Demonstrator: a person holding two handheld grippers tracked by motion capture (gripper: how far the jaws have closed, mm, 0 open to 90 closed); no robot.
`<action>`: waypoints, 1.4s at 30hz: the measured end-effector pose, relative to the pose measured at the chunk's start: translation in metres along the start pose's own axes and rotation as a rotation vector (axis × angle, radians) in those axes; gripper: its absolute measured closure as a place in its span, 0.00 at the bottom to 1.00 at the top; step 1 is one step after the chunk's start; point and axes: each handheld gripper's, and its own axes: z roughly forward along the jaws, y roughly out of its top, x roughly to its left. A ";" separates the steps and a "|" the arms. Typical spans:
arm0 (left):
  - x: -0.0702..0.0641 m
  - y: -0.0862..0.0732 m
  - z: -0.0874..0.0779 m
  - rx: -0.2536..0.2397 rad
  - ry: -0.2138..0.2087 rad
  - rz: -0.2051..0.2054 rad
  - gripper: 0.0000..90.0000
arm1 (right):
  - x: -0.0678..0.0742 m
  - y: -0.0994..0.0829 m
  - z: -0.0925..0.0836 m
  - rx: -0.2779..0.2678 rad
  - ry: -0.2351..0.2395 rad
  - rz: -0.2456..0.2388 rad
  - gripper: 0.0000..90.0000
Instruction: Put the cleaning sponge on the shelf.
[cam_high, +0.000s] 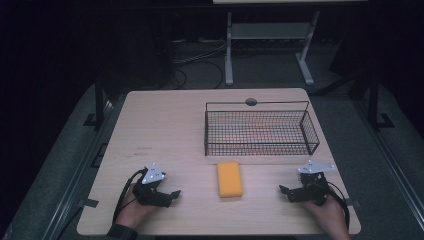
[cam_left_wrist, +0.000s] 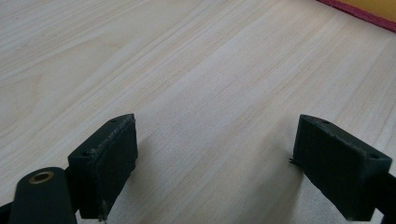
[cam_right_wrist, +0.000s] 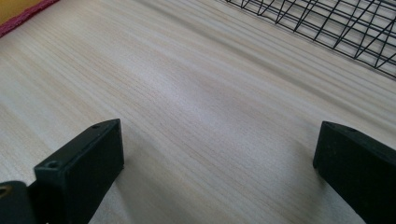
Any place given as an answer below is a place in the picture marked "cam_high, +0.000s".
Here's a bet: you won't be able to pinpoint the white metal table frame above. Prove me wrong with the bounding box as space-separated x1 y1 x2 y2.
224 10 321 87

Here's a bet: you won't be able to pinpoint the yellow sponge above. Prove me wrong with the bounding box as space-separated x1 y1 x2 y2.
216 161 244 199

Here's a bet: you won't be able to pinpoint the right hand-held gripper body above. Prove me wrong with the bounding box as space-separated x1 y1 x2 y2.
291 160 336 206

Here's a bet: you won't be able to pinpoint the black metal stand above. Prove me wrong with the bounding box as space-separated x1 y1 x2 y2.
366 74 396 131
83 78 116 129

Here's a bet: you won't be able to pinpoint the metal floor rail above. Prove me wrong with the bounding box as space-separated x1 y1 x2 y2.
354 99 424 231
41 99 116 240

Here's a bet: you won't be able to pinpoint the black wire basket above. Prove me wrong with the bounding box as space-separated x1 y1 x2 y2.
203 100 321 157

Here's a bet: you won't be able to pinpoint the person's left hand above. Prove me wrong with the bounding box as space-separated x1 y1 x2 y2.
114 184 158 231

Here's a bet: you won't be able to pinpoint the person's right hand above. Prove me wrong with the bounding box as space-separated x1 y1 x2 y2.
299 194 353 240

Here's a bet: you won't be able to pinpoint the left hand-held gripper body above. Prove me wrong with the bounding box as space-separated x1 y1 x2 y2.
132 162 172 208

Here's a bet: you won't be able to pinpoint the cables on floor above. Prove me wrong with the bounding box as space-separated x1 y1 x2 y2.
171 38 228 90

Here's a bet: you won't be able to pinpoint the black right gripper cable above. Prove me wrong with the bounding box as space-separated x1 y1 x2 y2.
325 181 351 231

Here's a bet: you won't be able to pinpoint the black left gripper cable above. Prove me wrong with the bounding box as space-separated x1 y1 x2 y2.
112 167 148 225

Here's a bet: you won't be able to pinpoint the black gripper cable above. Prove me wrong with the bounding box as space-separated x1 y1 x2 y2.
325 181 351 231
112 167 148 225

